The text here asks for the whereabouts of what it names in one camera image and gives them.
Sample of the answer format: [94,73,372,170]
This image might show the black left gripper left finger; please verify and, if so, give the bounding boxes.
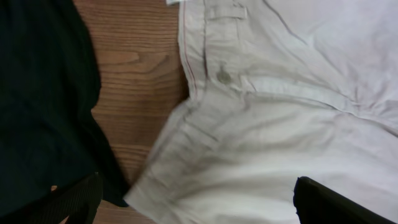
[1,173,103,224]

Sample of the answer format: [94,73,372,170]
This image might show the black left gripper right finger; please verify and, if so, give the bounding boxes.
[293,177,395,224]

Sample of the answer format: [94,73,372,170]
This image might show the beige khaki shorts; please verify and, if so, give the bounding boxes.
[124,0,397,223]

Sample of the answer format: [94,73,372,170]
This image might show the black garment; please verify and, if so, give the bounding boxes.
[1,0,129,215]

